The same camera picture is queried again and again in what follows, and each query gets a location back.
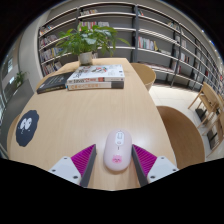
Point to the small green plant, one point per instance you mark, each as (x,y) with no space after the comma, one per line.
(20,78)

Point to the black book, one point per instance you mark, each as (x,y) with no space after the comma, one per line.
(55,82)

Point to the white illustrated book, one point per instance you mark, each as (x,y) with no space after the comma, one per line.
(96,72)

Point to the dark fuzzy-creature mouse pad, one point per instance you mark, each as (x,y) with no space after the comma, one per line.
(27,128)

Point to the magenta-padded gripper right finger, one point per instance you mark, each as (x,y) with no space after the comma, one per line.
(161,166)

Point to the pink computer mouse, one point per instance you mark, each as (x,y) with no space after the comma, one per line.
(117,150)

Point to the grey shelf unit with books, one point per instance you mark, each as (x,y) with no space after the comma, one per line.
(150,33)

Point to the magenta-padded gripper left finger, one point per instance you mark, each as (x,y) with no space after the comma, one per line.
(65,168)

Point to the green potted plant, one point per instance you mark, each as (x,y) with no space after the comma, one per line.
(86,40)

